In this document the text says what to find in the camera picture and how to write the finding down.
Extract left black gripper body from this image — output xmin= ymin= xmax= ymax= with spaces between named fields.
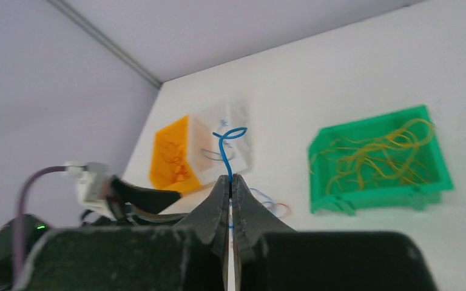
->
xmin=80 ymin=176 xmax=187 ymax=227

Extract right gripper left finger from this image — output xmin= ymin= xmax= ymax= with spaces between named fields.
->
xmin=13 ymin=175 xmax=230 ymax=290

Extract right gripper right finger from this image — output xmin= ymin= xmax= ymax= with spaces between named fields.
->
xmin=231 ymin=174 xmax=437 ymax=290

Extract orange and blue wires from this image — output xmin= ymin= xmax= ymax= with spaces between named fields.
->
xmin=251 ymin=187 xmax=292 ymax=218

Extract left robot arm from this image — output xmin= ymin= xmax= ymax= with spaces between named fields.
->
xmin=0 ymin=176 xmax=185 ymax=290

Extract orange plastic bin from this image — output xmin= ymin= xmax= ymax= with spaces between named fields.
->
xmin=149 ymin=115 xmax=203 ymax=195

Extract white plastic bin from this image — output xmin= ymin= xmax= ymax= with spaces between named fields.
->
xmin=187 ymin=98 xmax=254 ymax=186

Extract green plastic bin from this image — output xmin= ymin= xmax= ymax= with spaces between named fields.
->
xmin=307 ymin=105 xmax=454 ymax=216

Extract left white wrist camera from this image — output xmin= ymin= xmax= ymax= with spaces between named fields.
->
xmin=64 ymin=161 xmax=116 ymax=221

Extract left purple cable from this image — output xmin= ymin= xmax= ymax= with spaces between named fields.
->
xmin=12 ymin=165 xmax=71 ymax=282

